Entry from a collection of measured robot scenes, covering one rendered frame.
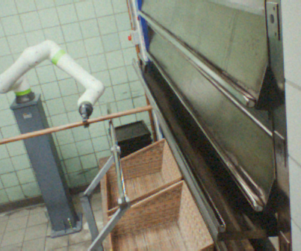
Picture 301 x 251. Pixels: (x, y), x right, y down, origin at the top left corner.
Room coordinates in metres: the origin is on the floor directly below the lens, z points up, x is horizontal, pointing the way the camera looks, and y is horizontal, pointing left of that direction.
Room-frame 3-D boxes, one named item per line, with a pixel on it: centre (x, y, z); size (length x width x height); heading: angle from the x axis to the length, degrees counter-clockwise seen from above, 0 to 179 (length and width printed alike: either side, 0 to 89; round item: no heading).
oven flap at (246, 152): (1.62, -0.17, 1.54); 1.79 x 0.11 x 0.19; 5
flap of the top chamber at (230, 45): (1.62, -0.17, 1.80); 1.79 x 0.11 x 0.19; 5
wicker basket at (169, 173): (2.17, 0.15, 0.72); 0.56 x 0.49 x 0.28; 4
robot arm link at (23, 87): (2.84, 0.93, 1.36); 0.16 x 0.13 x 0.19; 151
